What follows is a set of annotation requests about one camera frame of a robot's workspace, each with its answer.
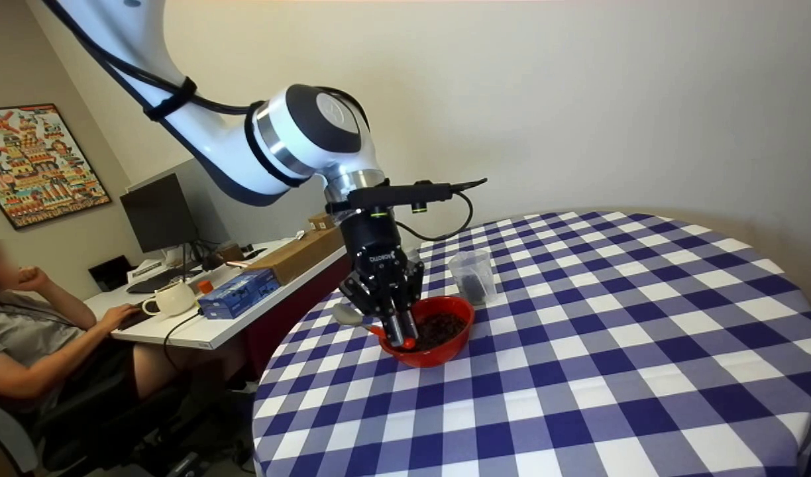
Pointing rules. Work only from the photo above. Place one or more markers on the blue white checkered tablecloth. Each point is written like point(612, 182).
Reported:
point(600, 353)

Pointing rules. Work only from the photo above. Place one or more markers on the long flat cardboard box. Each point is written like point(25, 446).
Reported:
point(290, 255)

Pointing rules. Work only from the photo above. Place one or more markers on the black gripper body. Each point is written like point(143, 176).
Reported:
point(380, 266)

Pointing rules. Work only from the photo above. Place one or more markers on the black keyboard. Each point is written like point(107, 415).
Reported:
point(155, 285)

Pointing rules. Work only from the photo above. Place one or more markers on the black office chair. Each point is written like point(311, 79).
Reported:
point(88, 425)

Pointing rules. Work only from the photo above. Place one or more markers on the clear plastic cup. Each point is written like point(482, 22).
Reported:
point(471, 266)

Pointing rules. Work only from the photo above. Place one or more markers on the grey desk partition panel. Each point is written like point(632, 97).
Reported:
point(247, 221)

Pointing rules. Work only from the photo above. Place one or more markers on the white desk with red front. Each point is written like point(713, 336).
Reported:
point(201, 336)

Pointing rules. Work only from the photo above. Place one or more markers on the seated person in grey shirt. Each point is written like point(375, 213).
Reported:
point(16, 336)

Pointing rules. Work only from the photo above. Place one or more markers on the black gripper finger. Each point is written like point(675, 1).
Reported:
point(389, 328)
point(409, 319)

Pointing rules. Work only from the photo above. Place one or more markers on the dark beans in cup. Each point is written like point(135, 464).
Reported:
point(470, 287)

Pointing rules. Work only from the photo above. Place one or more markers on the small black device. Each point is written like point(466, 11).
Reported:
point(111, 271)

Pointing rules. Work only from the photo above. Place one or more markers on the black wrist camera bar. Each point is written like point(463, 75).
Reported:
point(395, 193)

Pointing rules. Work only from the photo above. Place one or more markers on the small orange object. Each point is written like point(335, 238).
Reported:
point(205, 287)

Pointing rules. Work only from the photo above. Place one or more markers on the white mug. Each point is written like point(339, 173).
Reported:
point(171, 297)

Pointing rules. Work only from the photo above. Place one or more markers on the colourful framed wall art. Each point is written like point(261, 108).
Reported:
point(37, 164)

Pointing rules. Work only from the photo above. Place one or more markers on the blue box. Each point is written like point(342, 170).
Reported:
point(235, 295)

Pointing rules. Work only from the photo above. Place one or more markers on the black computer monitor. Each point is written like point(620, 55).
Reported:
point(156, 213)

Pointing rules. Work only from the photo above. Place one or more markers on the red bowl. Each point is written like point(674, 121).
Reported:
point(440, 356)

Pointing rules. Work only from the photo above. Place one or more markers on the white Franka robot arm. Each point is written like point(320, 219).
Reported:
point(210, 133)

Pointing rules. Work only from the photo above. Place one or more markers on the dark beans in bowl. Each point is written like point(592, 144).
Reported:
point(440, 328)

